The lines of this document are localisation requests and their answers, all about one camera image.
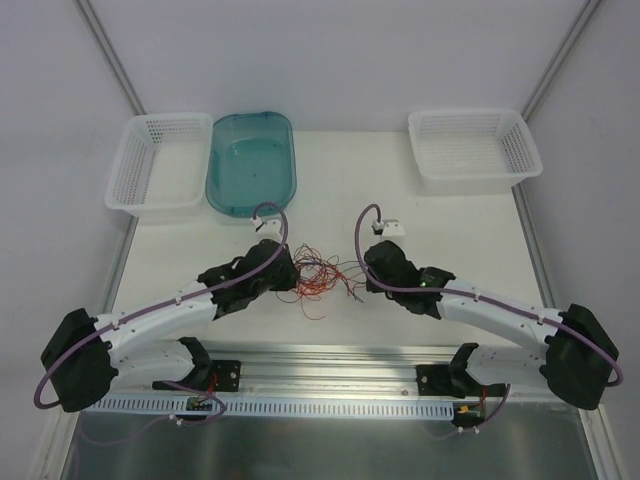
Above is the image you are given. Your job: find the orange cable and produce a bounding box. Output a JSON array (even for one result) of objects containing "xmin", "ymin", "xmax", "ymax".
[{"xmin": 294, "ymin": 244, "xmax": 366, "ymax": 321}]

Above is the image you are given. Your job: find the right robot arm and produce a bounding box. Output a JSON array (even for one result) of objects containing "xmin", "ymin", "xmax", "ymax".
[{"xmin": 363, "ymin": 241, "xmax": 619, "ymax": 410}]

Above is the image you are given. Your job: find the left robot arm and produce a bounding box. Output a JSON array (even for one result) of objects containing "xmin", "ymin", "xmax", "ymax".
[{"xmin": 34, "ymin": 239, "xmax": 299, "ymax": 413}]

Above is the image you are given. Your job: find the teal transparent plastic tub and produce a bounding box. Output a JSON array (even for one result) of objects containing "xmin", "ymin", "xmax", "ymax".
[{"xmin": 205, "ymin": 111, "xmax": 297, "ymax": 218}]

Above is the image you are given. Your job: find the white plastic basket right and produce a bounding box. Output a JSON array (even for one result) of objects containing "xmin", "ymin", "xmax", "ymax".
[{"xmin": 408, "ymin": 108, "xmax": 543, "ymax": 196}]

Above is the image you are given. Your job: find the white plastic basket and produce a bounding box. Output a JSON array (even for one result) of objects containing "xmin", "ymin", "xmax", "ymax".
[
  {"xmin": 408, "ymin": 108, "xmax": 543, "ymax": 196},
  {"xmin": 104, "ymin": 112, "xmax": 213, "ymax": 221}
]

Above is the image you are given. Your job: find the white plastic basket left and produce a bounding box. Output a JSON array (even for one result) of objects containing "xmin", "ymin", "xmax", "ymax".
[{"xmin": 104, "ymin": 112, "xmax": 213, "ymax": 221}]

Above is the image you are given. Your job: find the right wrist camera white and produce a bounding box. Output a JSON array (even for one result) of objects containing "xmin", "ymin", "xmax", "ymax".
[{"xmin": 371, "ymin": 219, "xmax": 405, "ymax": 241}]

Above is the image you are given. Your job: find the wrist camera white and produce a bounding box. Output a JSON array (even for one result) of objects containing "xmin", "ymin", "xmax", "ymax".
[
  {"xmin": 251, "ymin": 216, "xmax": 283, "ymax": 242},
  {"xmin": 371, "ymin": 219, "xmax": 405, "ymax": 241}
]

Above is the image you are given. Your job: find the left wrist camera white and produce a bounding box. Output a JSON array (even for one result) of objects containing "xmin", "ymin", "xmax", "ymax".
[{"xmin": 251, "ymin": 216, "xmax": 283, "ymax": 242}]

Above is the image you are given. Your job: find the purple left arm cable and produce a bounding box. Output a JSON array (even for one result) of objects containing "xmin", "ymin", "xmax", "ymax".
[{"xmin": 32, "ymin": 201, "xmax": 294, "ymax": 407}]

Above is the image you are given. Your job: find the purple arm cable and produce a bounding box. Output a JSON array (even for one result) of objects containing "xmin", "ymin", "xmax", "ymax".
[
  {"xmin": 32, "ymin": 201, "xmax": 294, "ymax": 407},
  {"xmin": 353, "ymin": 203, "xmax": 625, "ymax": 387}
]

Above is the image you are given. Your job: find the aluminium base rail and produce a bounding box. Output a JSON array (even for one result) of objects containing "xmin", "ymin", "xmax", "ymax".
[{"xmin": 149, "ymin": 342, "xmax": 566, "ymax": 401}]

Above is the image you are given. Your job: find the white slotted cable duct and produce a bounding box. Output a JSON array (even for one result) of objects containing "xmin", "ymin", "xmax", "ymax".
[{"xmin": 87, "ymin": 394, "xmax": 454, "ymax": 421}]

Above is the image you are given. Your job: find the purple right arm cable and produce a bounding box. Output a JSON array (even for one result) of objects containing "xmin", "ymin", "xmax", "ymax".
[{"xmin": 353, "ymin": 203, "xmax": 625, "ymax": 387}]

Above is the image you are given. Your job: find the aluminium frame post left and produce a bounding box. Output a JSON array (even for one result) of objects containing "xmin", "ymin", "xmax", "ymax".
[{"xmin": 72, "ymin": 0, "xmax": 147, "ymax": 115}]

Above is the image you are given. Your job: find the aluminium frame post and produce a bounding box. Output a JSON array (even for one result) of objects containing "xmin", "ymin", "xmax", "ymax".
[
  {"xmin": 521, "ymin": 0, "xmax": 604, "ymax": 122},
  {"xmin": 72, "ymin": 0, "xmax": 147, "ymax": 115}
]

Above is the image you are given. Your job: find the aluminium frame post right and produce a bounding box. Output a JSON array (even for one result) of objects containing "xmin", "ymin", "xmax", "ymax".
[{"xmin": 521, "ymin": 0, "xmax": 604, "ymax": 122}]

